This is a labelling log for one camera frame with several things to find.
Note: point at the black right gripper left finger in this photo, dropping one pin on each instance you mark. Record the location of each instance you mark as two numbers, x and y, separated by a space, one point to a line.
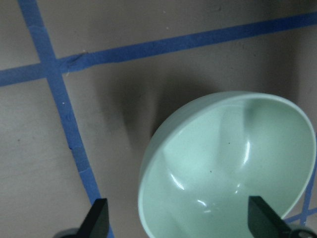
96 223

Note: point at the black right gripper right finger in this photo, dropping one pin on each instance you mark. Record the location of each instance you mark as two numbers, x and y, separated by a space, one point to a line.
263 222

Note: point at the green bowl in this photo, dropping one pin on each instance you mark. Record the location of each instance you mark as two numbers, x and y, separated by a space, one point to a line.
207 158

